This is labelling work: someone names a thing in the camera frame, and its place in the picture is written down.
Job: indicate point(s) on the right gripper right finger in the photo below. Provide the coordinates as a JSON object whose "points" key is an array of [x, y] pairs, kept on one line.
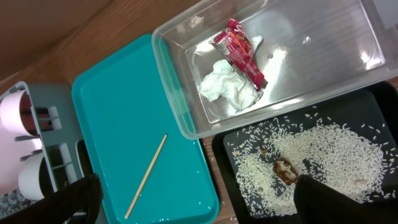
{"points": [[318, 203]]}

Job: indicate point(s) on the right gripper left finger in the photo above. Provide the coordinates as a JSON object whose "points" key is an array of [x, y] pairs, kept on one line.
{"points": [[85, 194]]}

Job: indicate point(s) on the grey bowl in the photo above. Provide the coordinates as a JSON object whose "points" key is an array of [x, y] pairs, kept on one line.
{"points": [[34, 181]]}

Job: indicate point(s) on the wooden chopstick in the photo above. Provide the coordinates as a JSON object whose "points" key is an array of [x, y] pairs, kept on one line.
{"points": [[145, 177]]}

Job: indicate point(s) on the large white plate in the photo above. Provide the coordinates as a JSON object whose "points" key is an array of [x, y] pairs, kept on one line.
{"points": [[10, 153]]}

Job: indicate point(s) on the white tissue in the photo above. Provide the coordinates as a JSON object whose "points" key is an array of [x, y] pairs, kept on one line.
{"points": [[225, 81]]}

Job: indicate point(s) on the red snack wrapper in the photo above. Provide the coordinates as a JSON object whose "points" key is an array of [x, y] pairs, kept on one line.
{"points": [[234, 44]]}

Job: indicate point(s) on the grey plastic dish rack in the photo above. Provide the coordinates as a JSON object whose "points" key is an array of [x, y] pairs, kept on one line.
{"points": [[59, 132]]}

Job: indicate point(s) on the brown food chunk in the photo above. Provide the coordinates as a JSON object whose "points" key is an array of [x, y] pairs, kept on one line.
{"points": [[285, 172]]}

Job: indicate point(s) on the spilled rice grains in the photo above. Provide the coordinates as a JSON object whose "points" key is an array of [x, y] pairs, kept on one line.
{"points": [[332, 154]]}

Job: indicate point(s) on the black tray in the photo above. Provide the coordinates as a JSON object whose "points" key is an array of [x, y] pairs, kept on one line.
{"points": [[370, 111]]}

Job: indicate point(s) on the teal plastic tray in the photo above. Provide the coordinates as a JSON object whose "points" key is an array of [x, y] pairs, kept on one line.
{"points": [[124, 114]]}

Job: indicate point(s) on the clear plastic bin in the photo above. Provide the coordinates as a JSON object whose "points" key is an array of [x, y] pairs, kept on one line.
{"points": [[311, 51]]}

